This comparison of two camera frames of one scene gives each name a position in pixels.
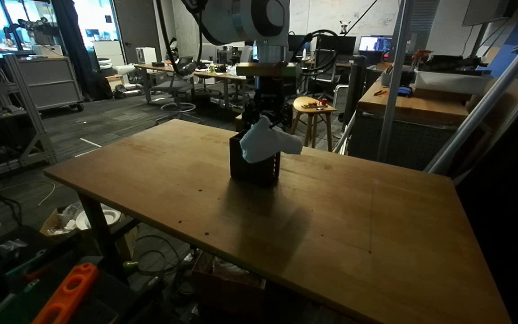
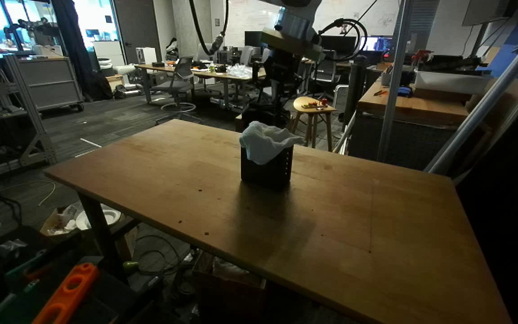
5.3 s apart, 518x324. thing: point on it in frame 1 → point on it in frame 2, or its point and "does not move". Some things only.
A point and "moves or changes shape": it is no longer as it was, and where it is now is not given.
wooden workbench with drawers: [424, 123] does not move
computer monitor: [377, 43] does not move
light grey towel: [264, 141] moves or changes shape
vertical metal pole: [395, 79] does not move
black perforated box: [262, 175] moves or changes shape
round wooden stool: [314, 108] does not move
